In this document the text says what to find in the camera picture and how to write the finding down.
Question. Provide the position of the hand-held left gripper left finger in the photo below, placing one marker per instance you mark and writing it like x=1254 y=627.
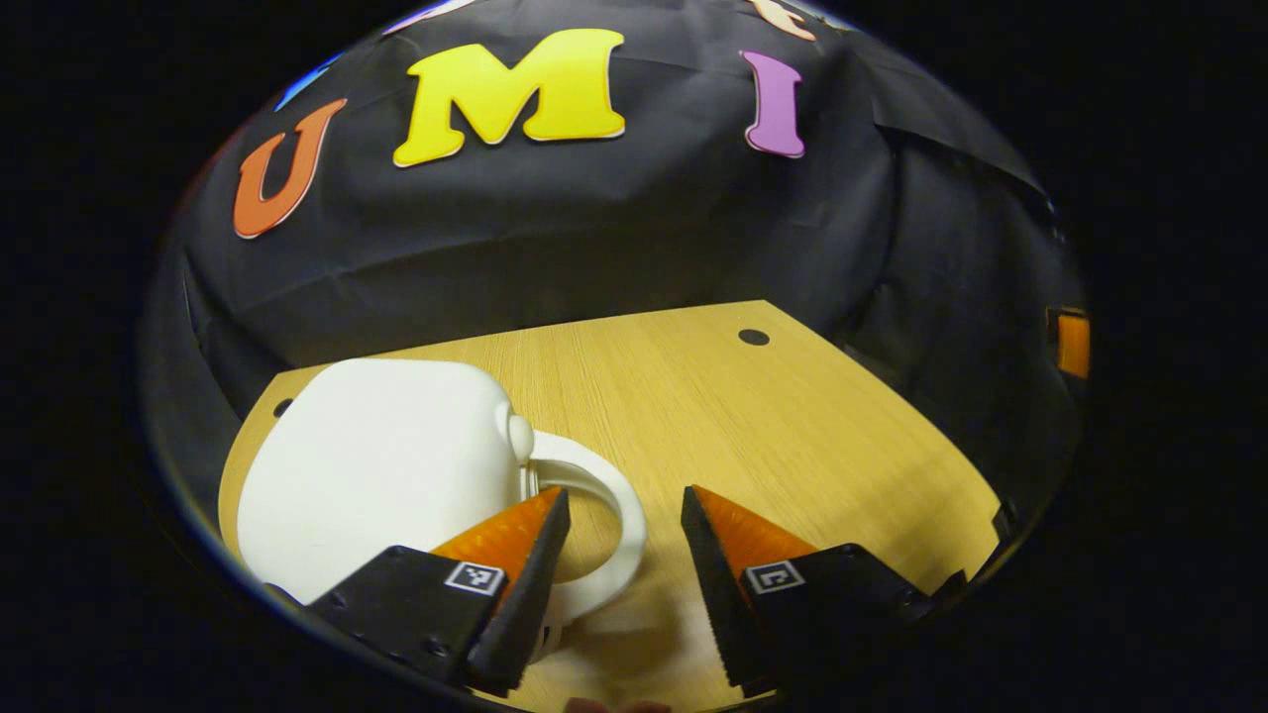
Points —
x=530 y=604

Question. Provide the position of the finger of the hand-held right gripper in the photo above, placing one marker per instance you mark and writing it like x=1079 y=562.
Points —
x=1072 y=345

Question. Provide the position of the black table grommet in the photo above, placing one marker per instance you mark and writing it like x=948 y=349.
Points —
x=753 y=337
x=282 y=407

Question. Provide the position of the white suitcase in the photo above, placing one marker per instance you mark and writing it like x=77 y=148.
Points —
x=376 y=465

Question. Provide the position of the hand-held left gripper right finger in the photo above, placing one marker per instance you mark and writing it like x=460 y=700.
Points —
x=718 y=604

